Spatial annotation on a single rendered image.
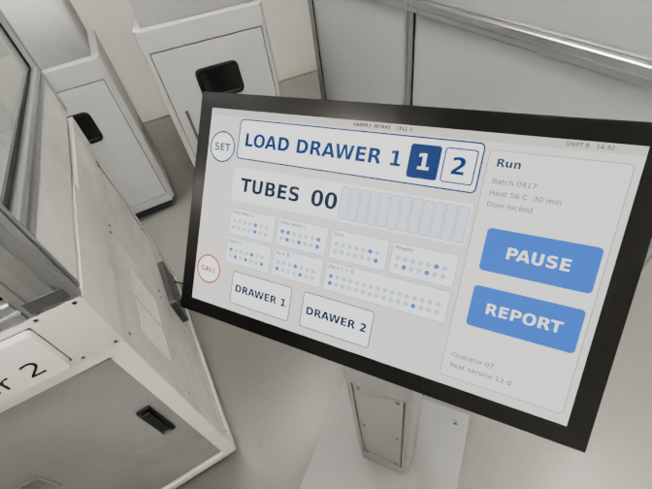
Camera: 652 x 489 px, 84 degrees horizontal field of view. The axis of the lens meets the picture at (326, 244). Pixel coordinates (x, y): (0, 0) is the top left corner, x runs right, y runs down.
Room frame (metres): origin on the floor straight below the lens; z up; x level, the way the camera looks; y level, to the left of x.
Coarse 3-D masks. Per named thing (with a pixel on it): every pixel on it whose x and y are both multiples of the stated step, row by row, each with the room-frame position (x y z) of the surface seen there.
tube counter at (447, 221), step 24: (312, 192) 0.36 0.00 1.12; (336, 192) 0.34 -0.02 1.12; (360, 192) 0.33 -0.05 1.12; (384, 192) 0.32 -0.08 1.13; (336, 216) 0.33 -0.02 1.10; (360, 216) 0.31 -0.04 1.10; (384, 216) 0.30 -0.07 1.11; (408, 216) 0.29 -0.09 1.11; (432, 216) 0.28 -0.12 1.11; (456, 216) 0.27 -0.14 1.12; (456, 240) 0.25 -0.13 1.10
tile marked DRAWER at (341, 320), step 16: (304, 304) 0.27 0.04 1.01; (320, 304) 0.27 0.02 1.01; (336, 304) 0.26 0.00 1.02; (304, 320) 0.26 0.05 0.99; (320, 320) 0.25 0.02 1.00; (336, 320) 0.25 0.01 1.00; (352, 320) 0.24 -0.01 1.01; (368, 320) 0.23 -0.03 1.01; (336, 336) 0.23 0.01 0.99; (352, 336) 0.23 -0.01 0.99; (368, 336) 0.22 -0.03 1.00
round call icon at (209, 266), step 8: (200, 256) 0.38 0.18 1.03; (208, 256) 0.37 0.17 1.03; (216, 256) 0.37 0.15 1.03; (200, 264) 0.37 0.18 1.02; (208, 264) 0.37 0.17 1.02; (216, 264) 0.36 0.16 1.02; (200, 272) 0.36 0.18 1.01; (208, 272) 0.36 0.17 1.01; (216, 272) 0.35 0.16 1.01; (200, 280) 0.36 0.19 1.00; (208, 280) 0.35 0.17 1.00; (216, 280) 0.34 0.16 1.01
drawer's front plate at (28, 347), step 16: (16, 336) 0.38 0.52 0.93; (32, 336) 0.38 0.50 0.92; (0, 352) 0.36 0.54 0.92; (16, 352) 0.36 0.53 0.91; (32, 352) 0.37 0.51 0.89; (48, 352) 0.37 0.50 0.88; (0, 368) 0.35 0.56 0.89; (16, 368) 0.35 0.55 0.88; (32, 368) 0.36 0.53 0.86; (48, 368) 0.36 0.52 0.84; (64, 368) 0.37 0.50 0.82; (16, 384) 0.34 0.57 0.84; (32, 384) 0.35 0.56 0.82; (0, 400) 0.33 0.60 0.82
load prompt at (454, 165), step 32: (256, 128) 0.44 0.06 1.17; (288, 128) 0.42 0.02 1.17; (320, 128) 0.40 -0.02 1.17; (256, 160) 0.42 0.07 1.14; (288, 160) 0.40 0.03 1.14; (320, 160) 0.38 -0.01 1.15; (352, 160) 0.36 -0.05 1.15; (384, 160) 0.34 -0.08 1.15; (416, 160) 0.32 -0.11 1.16; (448, 160) 0.31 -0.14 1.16; (480, 160) 0.30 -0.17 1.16
